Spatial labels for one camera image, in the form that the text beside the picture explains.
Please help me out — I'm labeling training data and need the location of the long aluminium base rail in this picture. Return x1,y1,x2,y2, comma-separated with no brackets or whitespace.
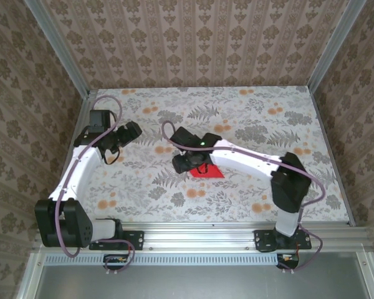
32,222,373,252

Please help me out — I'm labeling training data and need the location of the aluminium side rail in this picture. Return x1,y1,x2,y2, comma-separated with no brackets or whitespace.
47,90,98,228
308,88,357,227

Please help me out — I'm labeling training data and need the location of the small black circuit board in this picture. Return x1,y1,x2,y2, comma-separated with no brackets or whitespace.
276,253,300,269
103,254,129,269

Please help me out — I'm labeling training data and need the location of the slotted grey cable duct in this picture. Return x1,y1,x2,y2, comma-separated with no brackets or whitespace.
45,252,281,266

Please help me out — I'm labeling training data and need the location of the floral patterned table cover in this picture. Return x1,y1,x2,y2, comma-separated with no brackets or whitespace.
64,87,352,224

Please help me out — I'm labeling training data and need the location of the aluminium corner post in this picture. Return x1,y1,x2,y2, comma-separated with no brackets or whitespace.
307,0,367,92
27,0,90,98

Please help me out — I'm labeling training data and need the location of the red cloth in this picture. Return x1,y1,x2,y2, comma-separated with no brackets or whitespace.
188,164,226,179

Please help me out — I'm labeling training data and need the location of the thin black left gripper cable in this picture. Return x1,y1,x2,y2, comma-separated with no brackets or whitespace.
100,112,125,166

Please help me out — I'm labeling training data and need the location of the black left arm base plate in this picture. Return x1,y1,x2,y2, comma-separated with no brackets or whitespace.
89,229,145,251

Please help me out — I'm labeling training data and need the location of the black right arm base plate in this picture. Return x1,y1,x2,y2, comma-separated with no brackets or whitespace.
254,229,312,252

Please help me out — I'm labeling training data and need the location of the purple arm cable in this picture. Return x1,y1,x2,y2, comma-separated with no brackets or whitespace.
56,95,136,277
161,120,327,275

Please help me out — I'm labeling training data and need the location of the grey sheet metal panel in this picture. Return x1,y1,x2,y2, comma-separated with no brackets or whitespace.
17,251,374,299

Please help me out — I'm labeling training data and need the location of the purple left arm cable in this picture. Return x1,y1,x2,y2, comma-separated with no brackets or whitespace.
56,95,136,277

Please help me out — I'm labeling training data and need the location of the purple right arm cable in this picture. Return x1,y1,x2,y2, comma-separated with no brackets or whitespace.
161,120,327,275

